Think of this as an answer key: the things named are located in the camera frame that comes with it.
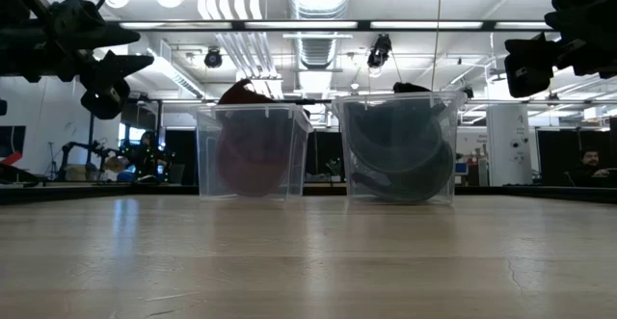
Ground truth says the silver ventilation duct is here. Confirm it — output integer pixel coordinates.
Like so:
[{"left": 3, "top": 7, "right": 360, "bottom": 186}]
[{"left": 286, "top": 0, "right": 356, "bottom": 72}]

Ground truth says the person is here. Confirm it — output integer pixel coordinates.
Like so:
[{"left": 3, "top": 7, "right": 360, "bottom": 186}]
[
  {"left": 568, "top": 147, "right": 617, "bottom": 188},
  {"left": 127, "top": 129, "right": 170, "bottom": 184}
]

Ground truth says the black ceiling spotlight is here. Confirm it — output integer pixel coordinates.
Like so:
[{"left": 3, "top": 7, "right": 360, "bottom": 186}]
[
  {"left": 366, "top": 33, "right": 393, "bottom": 69},
  {"left": 202, "top": 46, "right": 225, "bottom": 69}
]

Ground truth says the clear plastic bin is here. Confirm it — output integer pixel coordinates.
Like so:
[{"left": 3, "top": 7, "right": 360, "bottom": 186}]
[
  {"left": 331, "top": 90, "right": 469, "bottom": 206},
  {"left": 191, "top": 101, "right": 315, "bottom": 201}
]

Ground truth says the olive green cap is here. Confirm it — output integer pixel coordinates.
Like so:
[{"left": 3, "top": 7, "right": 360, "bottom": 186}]
[{"left": 352, "top": 138, "right": 456, "bottom": 204}]

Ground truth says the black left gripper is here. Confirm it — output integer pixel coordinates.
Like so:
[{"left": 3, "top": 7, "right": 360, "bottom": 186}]
[{"left": 0, "top": 0, "right": 156, "bottom": 121}]

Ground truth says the white cylindrical column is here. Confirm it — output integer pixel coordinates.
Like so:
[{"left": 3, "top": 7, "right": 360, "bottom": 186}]
[{"left": 485, "top": 103, "right": 532, "bottom": 187}]

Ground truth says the black wall monitor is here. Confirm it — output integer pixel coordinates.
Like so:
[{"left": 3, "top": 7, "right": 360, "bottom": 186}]
[{"left": 0, "top": 124, "right": 27, "bottom": 160}]

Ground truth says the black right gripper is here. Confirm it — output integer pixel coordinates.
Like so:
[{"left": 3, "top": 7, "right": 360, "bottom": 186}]
[{"left": 503, "top": 0, "right": 617, "bottom": 99}]

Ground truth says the maroon cap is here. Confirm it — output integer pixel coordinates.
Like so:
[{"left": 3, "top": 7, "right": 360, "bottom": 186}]
[{"left": 213, "top": 78, "right": 296, "bottom": 199}]

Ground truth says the black cap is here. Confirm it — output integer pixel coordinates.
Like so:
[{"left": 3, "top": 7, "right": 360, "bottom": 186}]
[{"left": 344, "top": 81, "right": 443, "bottom": 174}]

